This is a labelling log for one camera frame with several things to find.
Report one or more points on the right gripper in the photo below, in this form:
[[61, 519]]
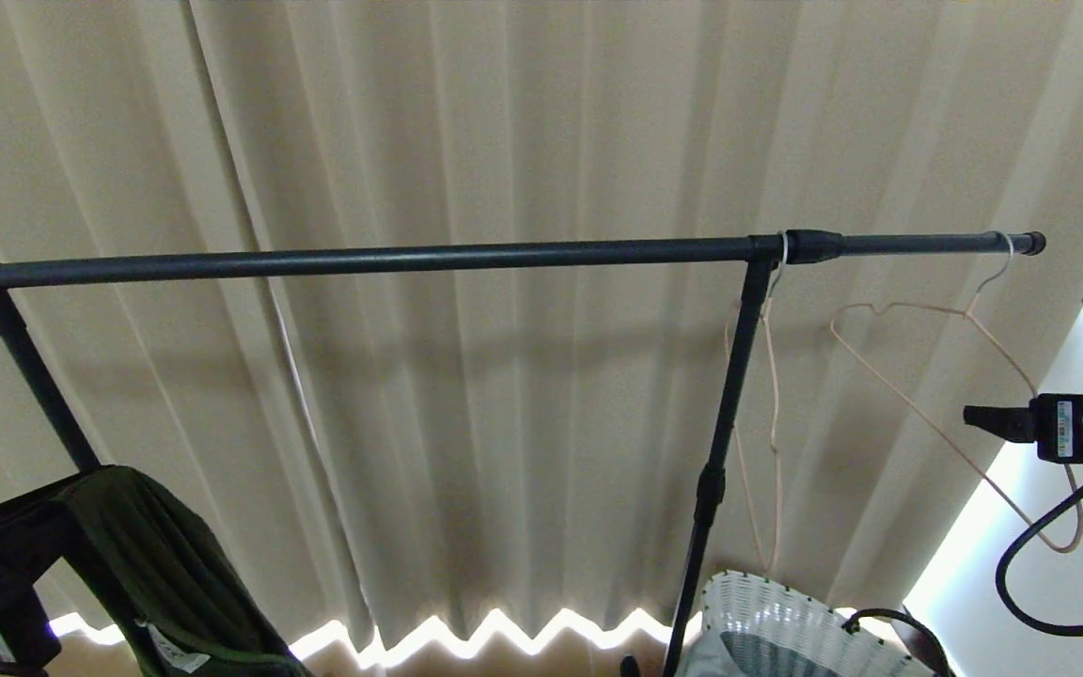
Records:
[[1082, 428]]

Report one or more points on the green shirt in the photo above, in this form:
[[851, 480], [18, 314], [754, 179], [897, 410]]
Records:
[[156, 555]]

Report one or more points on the pink clothes hanger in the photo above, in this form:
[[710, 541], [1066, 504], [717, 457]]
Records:
[[774, 414], [927, 420]]

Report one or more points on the white laundry basket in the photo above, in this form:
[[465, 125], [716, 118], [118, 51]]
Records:
[[786, 611]]

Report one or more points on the black clothes rack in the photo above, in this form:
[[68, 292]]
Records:
[[410, 256]]

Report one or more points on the beige curtain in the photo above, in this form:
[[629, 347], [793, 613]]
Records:
[[504, 122]]

